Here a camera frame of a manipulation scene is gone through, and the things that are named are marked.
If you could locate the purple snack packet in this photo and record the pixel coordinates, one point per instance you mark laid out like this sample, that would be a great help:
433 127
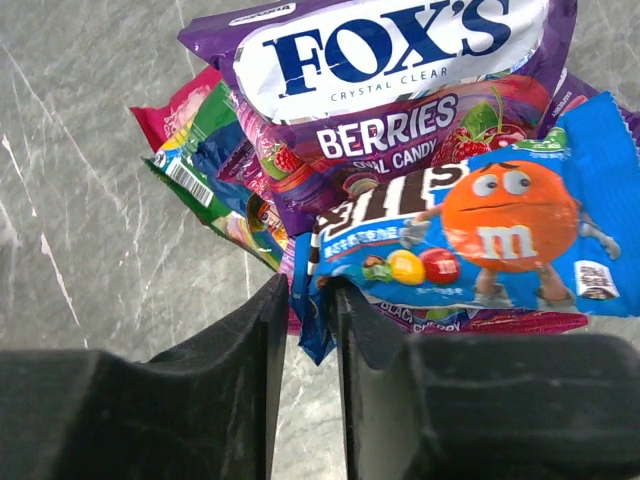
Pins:
571 91

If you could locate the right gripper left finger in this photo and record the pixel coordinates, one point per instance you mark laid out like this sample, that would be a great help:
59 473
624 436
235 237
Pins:
204 409

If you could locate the blue M&M's packet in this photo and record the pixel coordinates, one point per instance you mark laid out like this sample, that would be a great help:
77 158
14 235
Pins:
550 225

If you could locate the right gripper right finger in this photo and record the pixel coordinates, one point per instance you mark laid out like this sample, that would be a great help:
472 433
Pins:
482 406

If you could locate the green snack bag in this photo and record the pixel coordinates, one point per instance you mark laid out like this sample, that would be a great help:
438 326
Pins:
173 164

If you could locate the purple Fox's berries bag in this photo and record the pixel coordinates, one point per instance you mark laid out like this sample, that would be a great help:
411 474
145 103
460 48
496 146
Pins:
340 96

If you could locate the orange snack packet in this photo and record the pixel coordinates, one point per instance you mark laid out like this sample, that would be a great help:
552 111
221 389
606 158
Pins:
262 216

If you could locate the blue Slendy snack bag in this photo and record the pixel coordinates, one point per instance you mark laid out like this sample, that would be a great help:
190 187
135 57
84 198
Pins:
232 169

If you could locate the red snack bag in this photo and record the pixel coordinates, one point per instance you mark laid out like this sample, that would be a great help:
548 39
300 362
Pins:
158 124

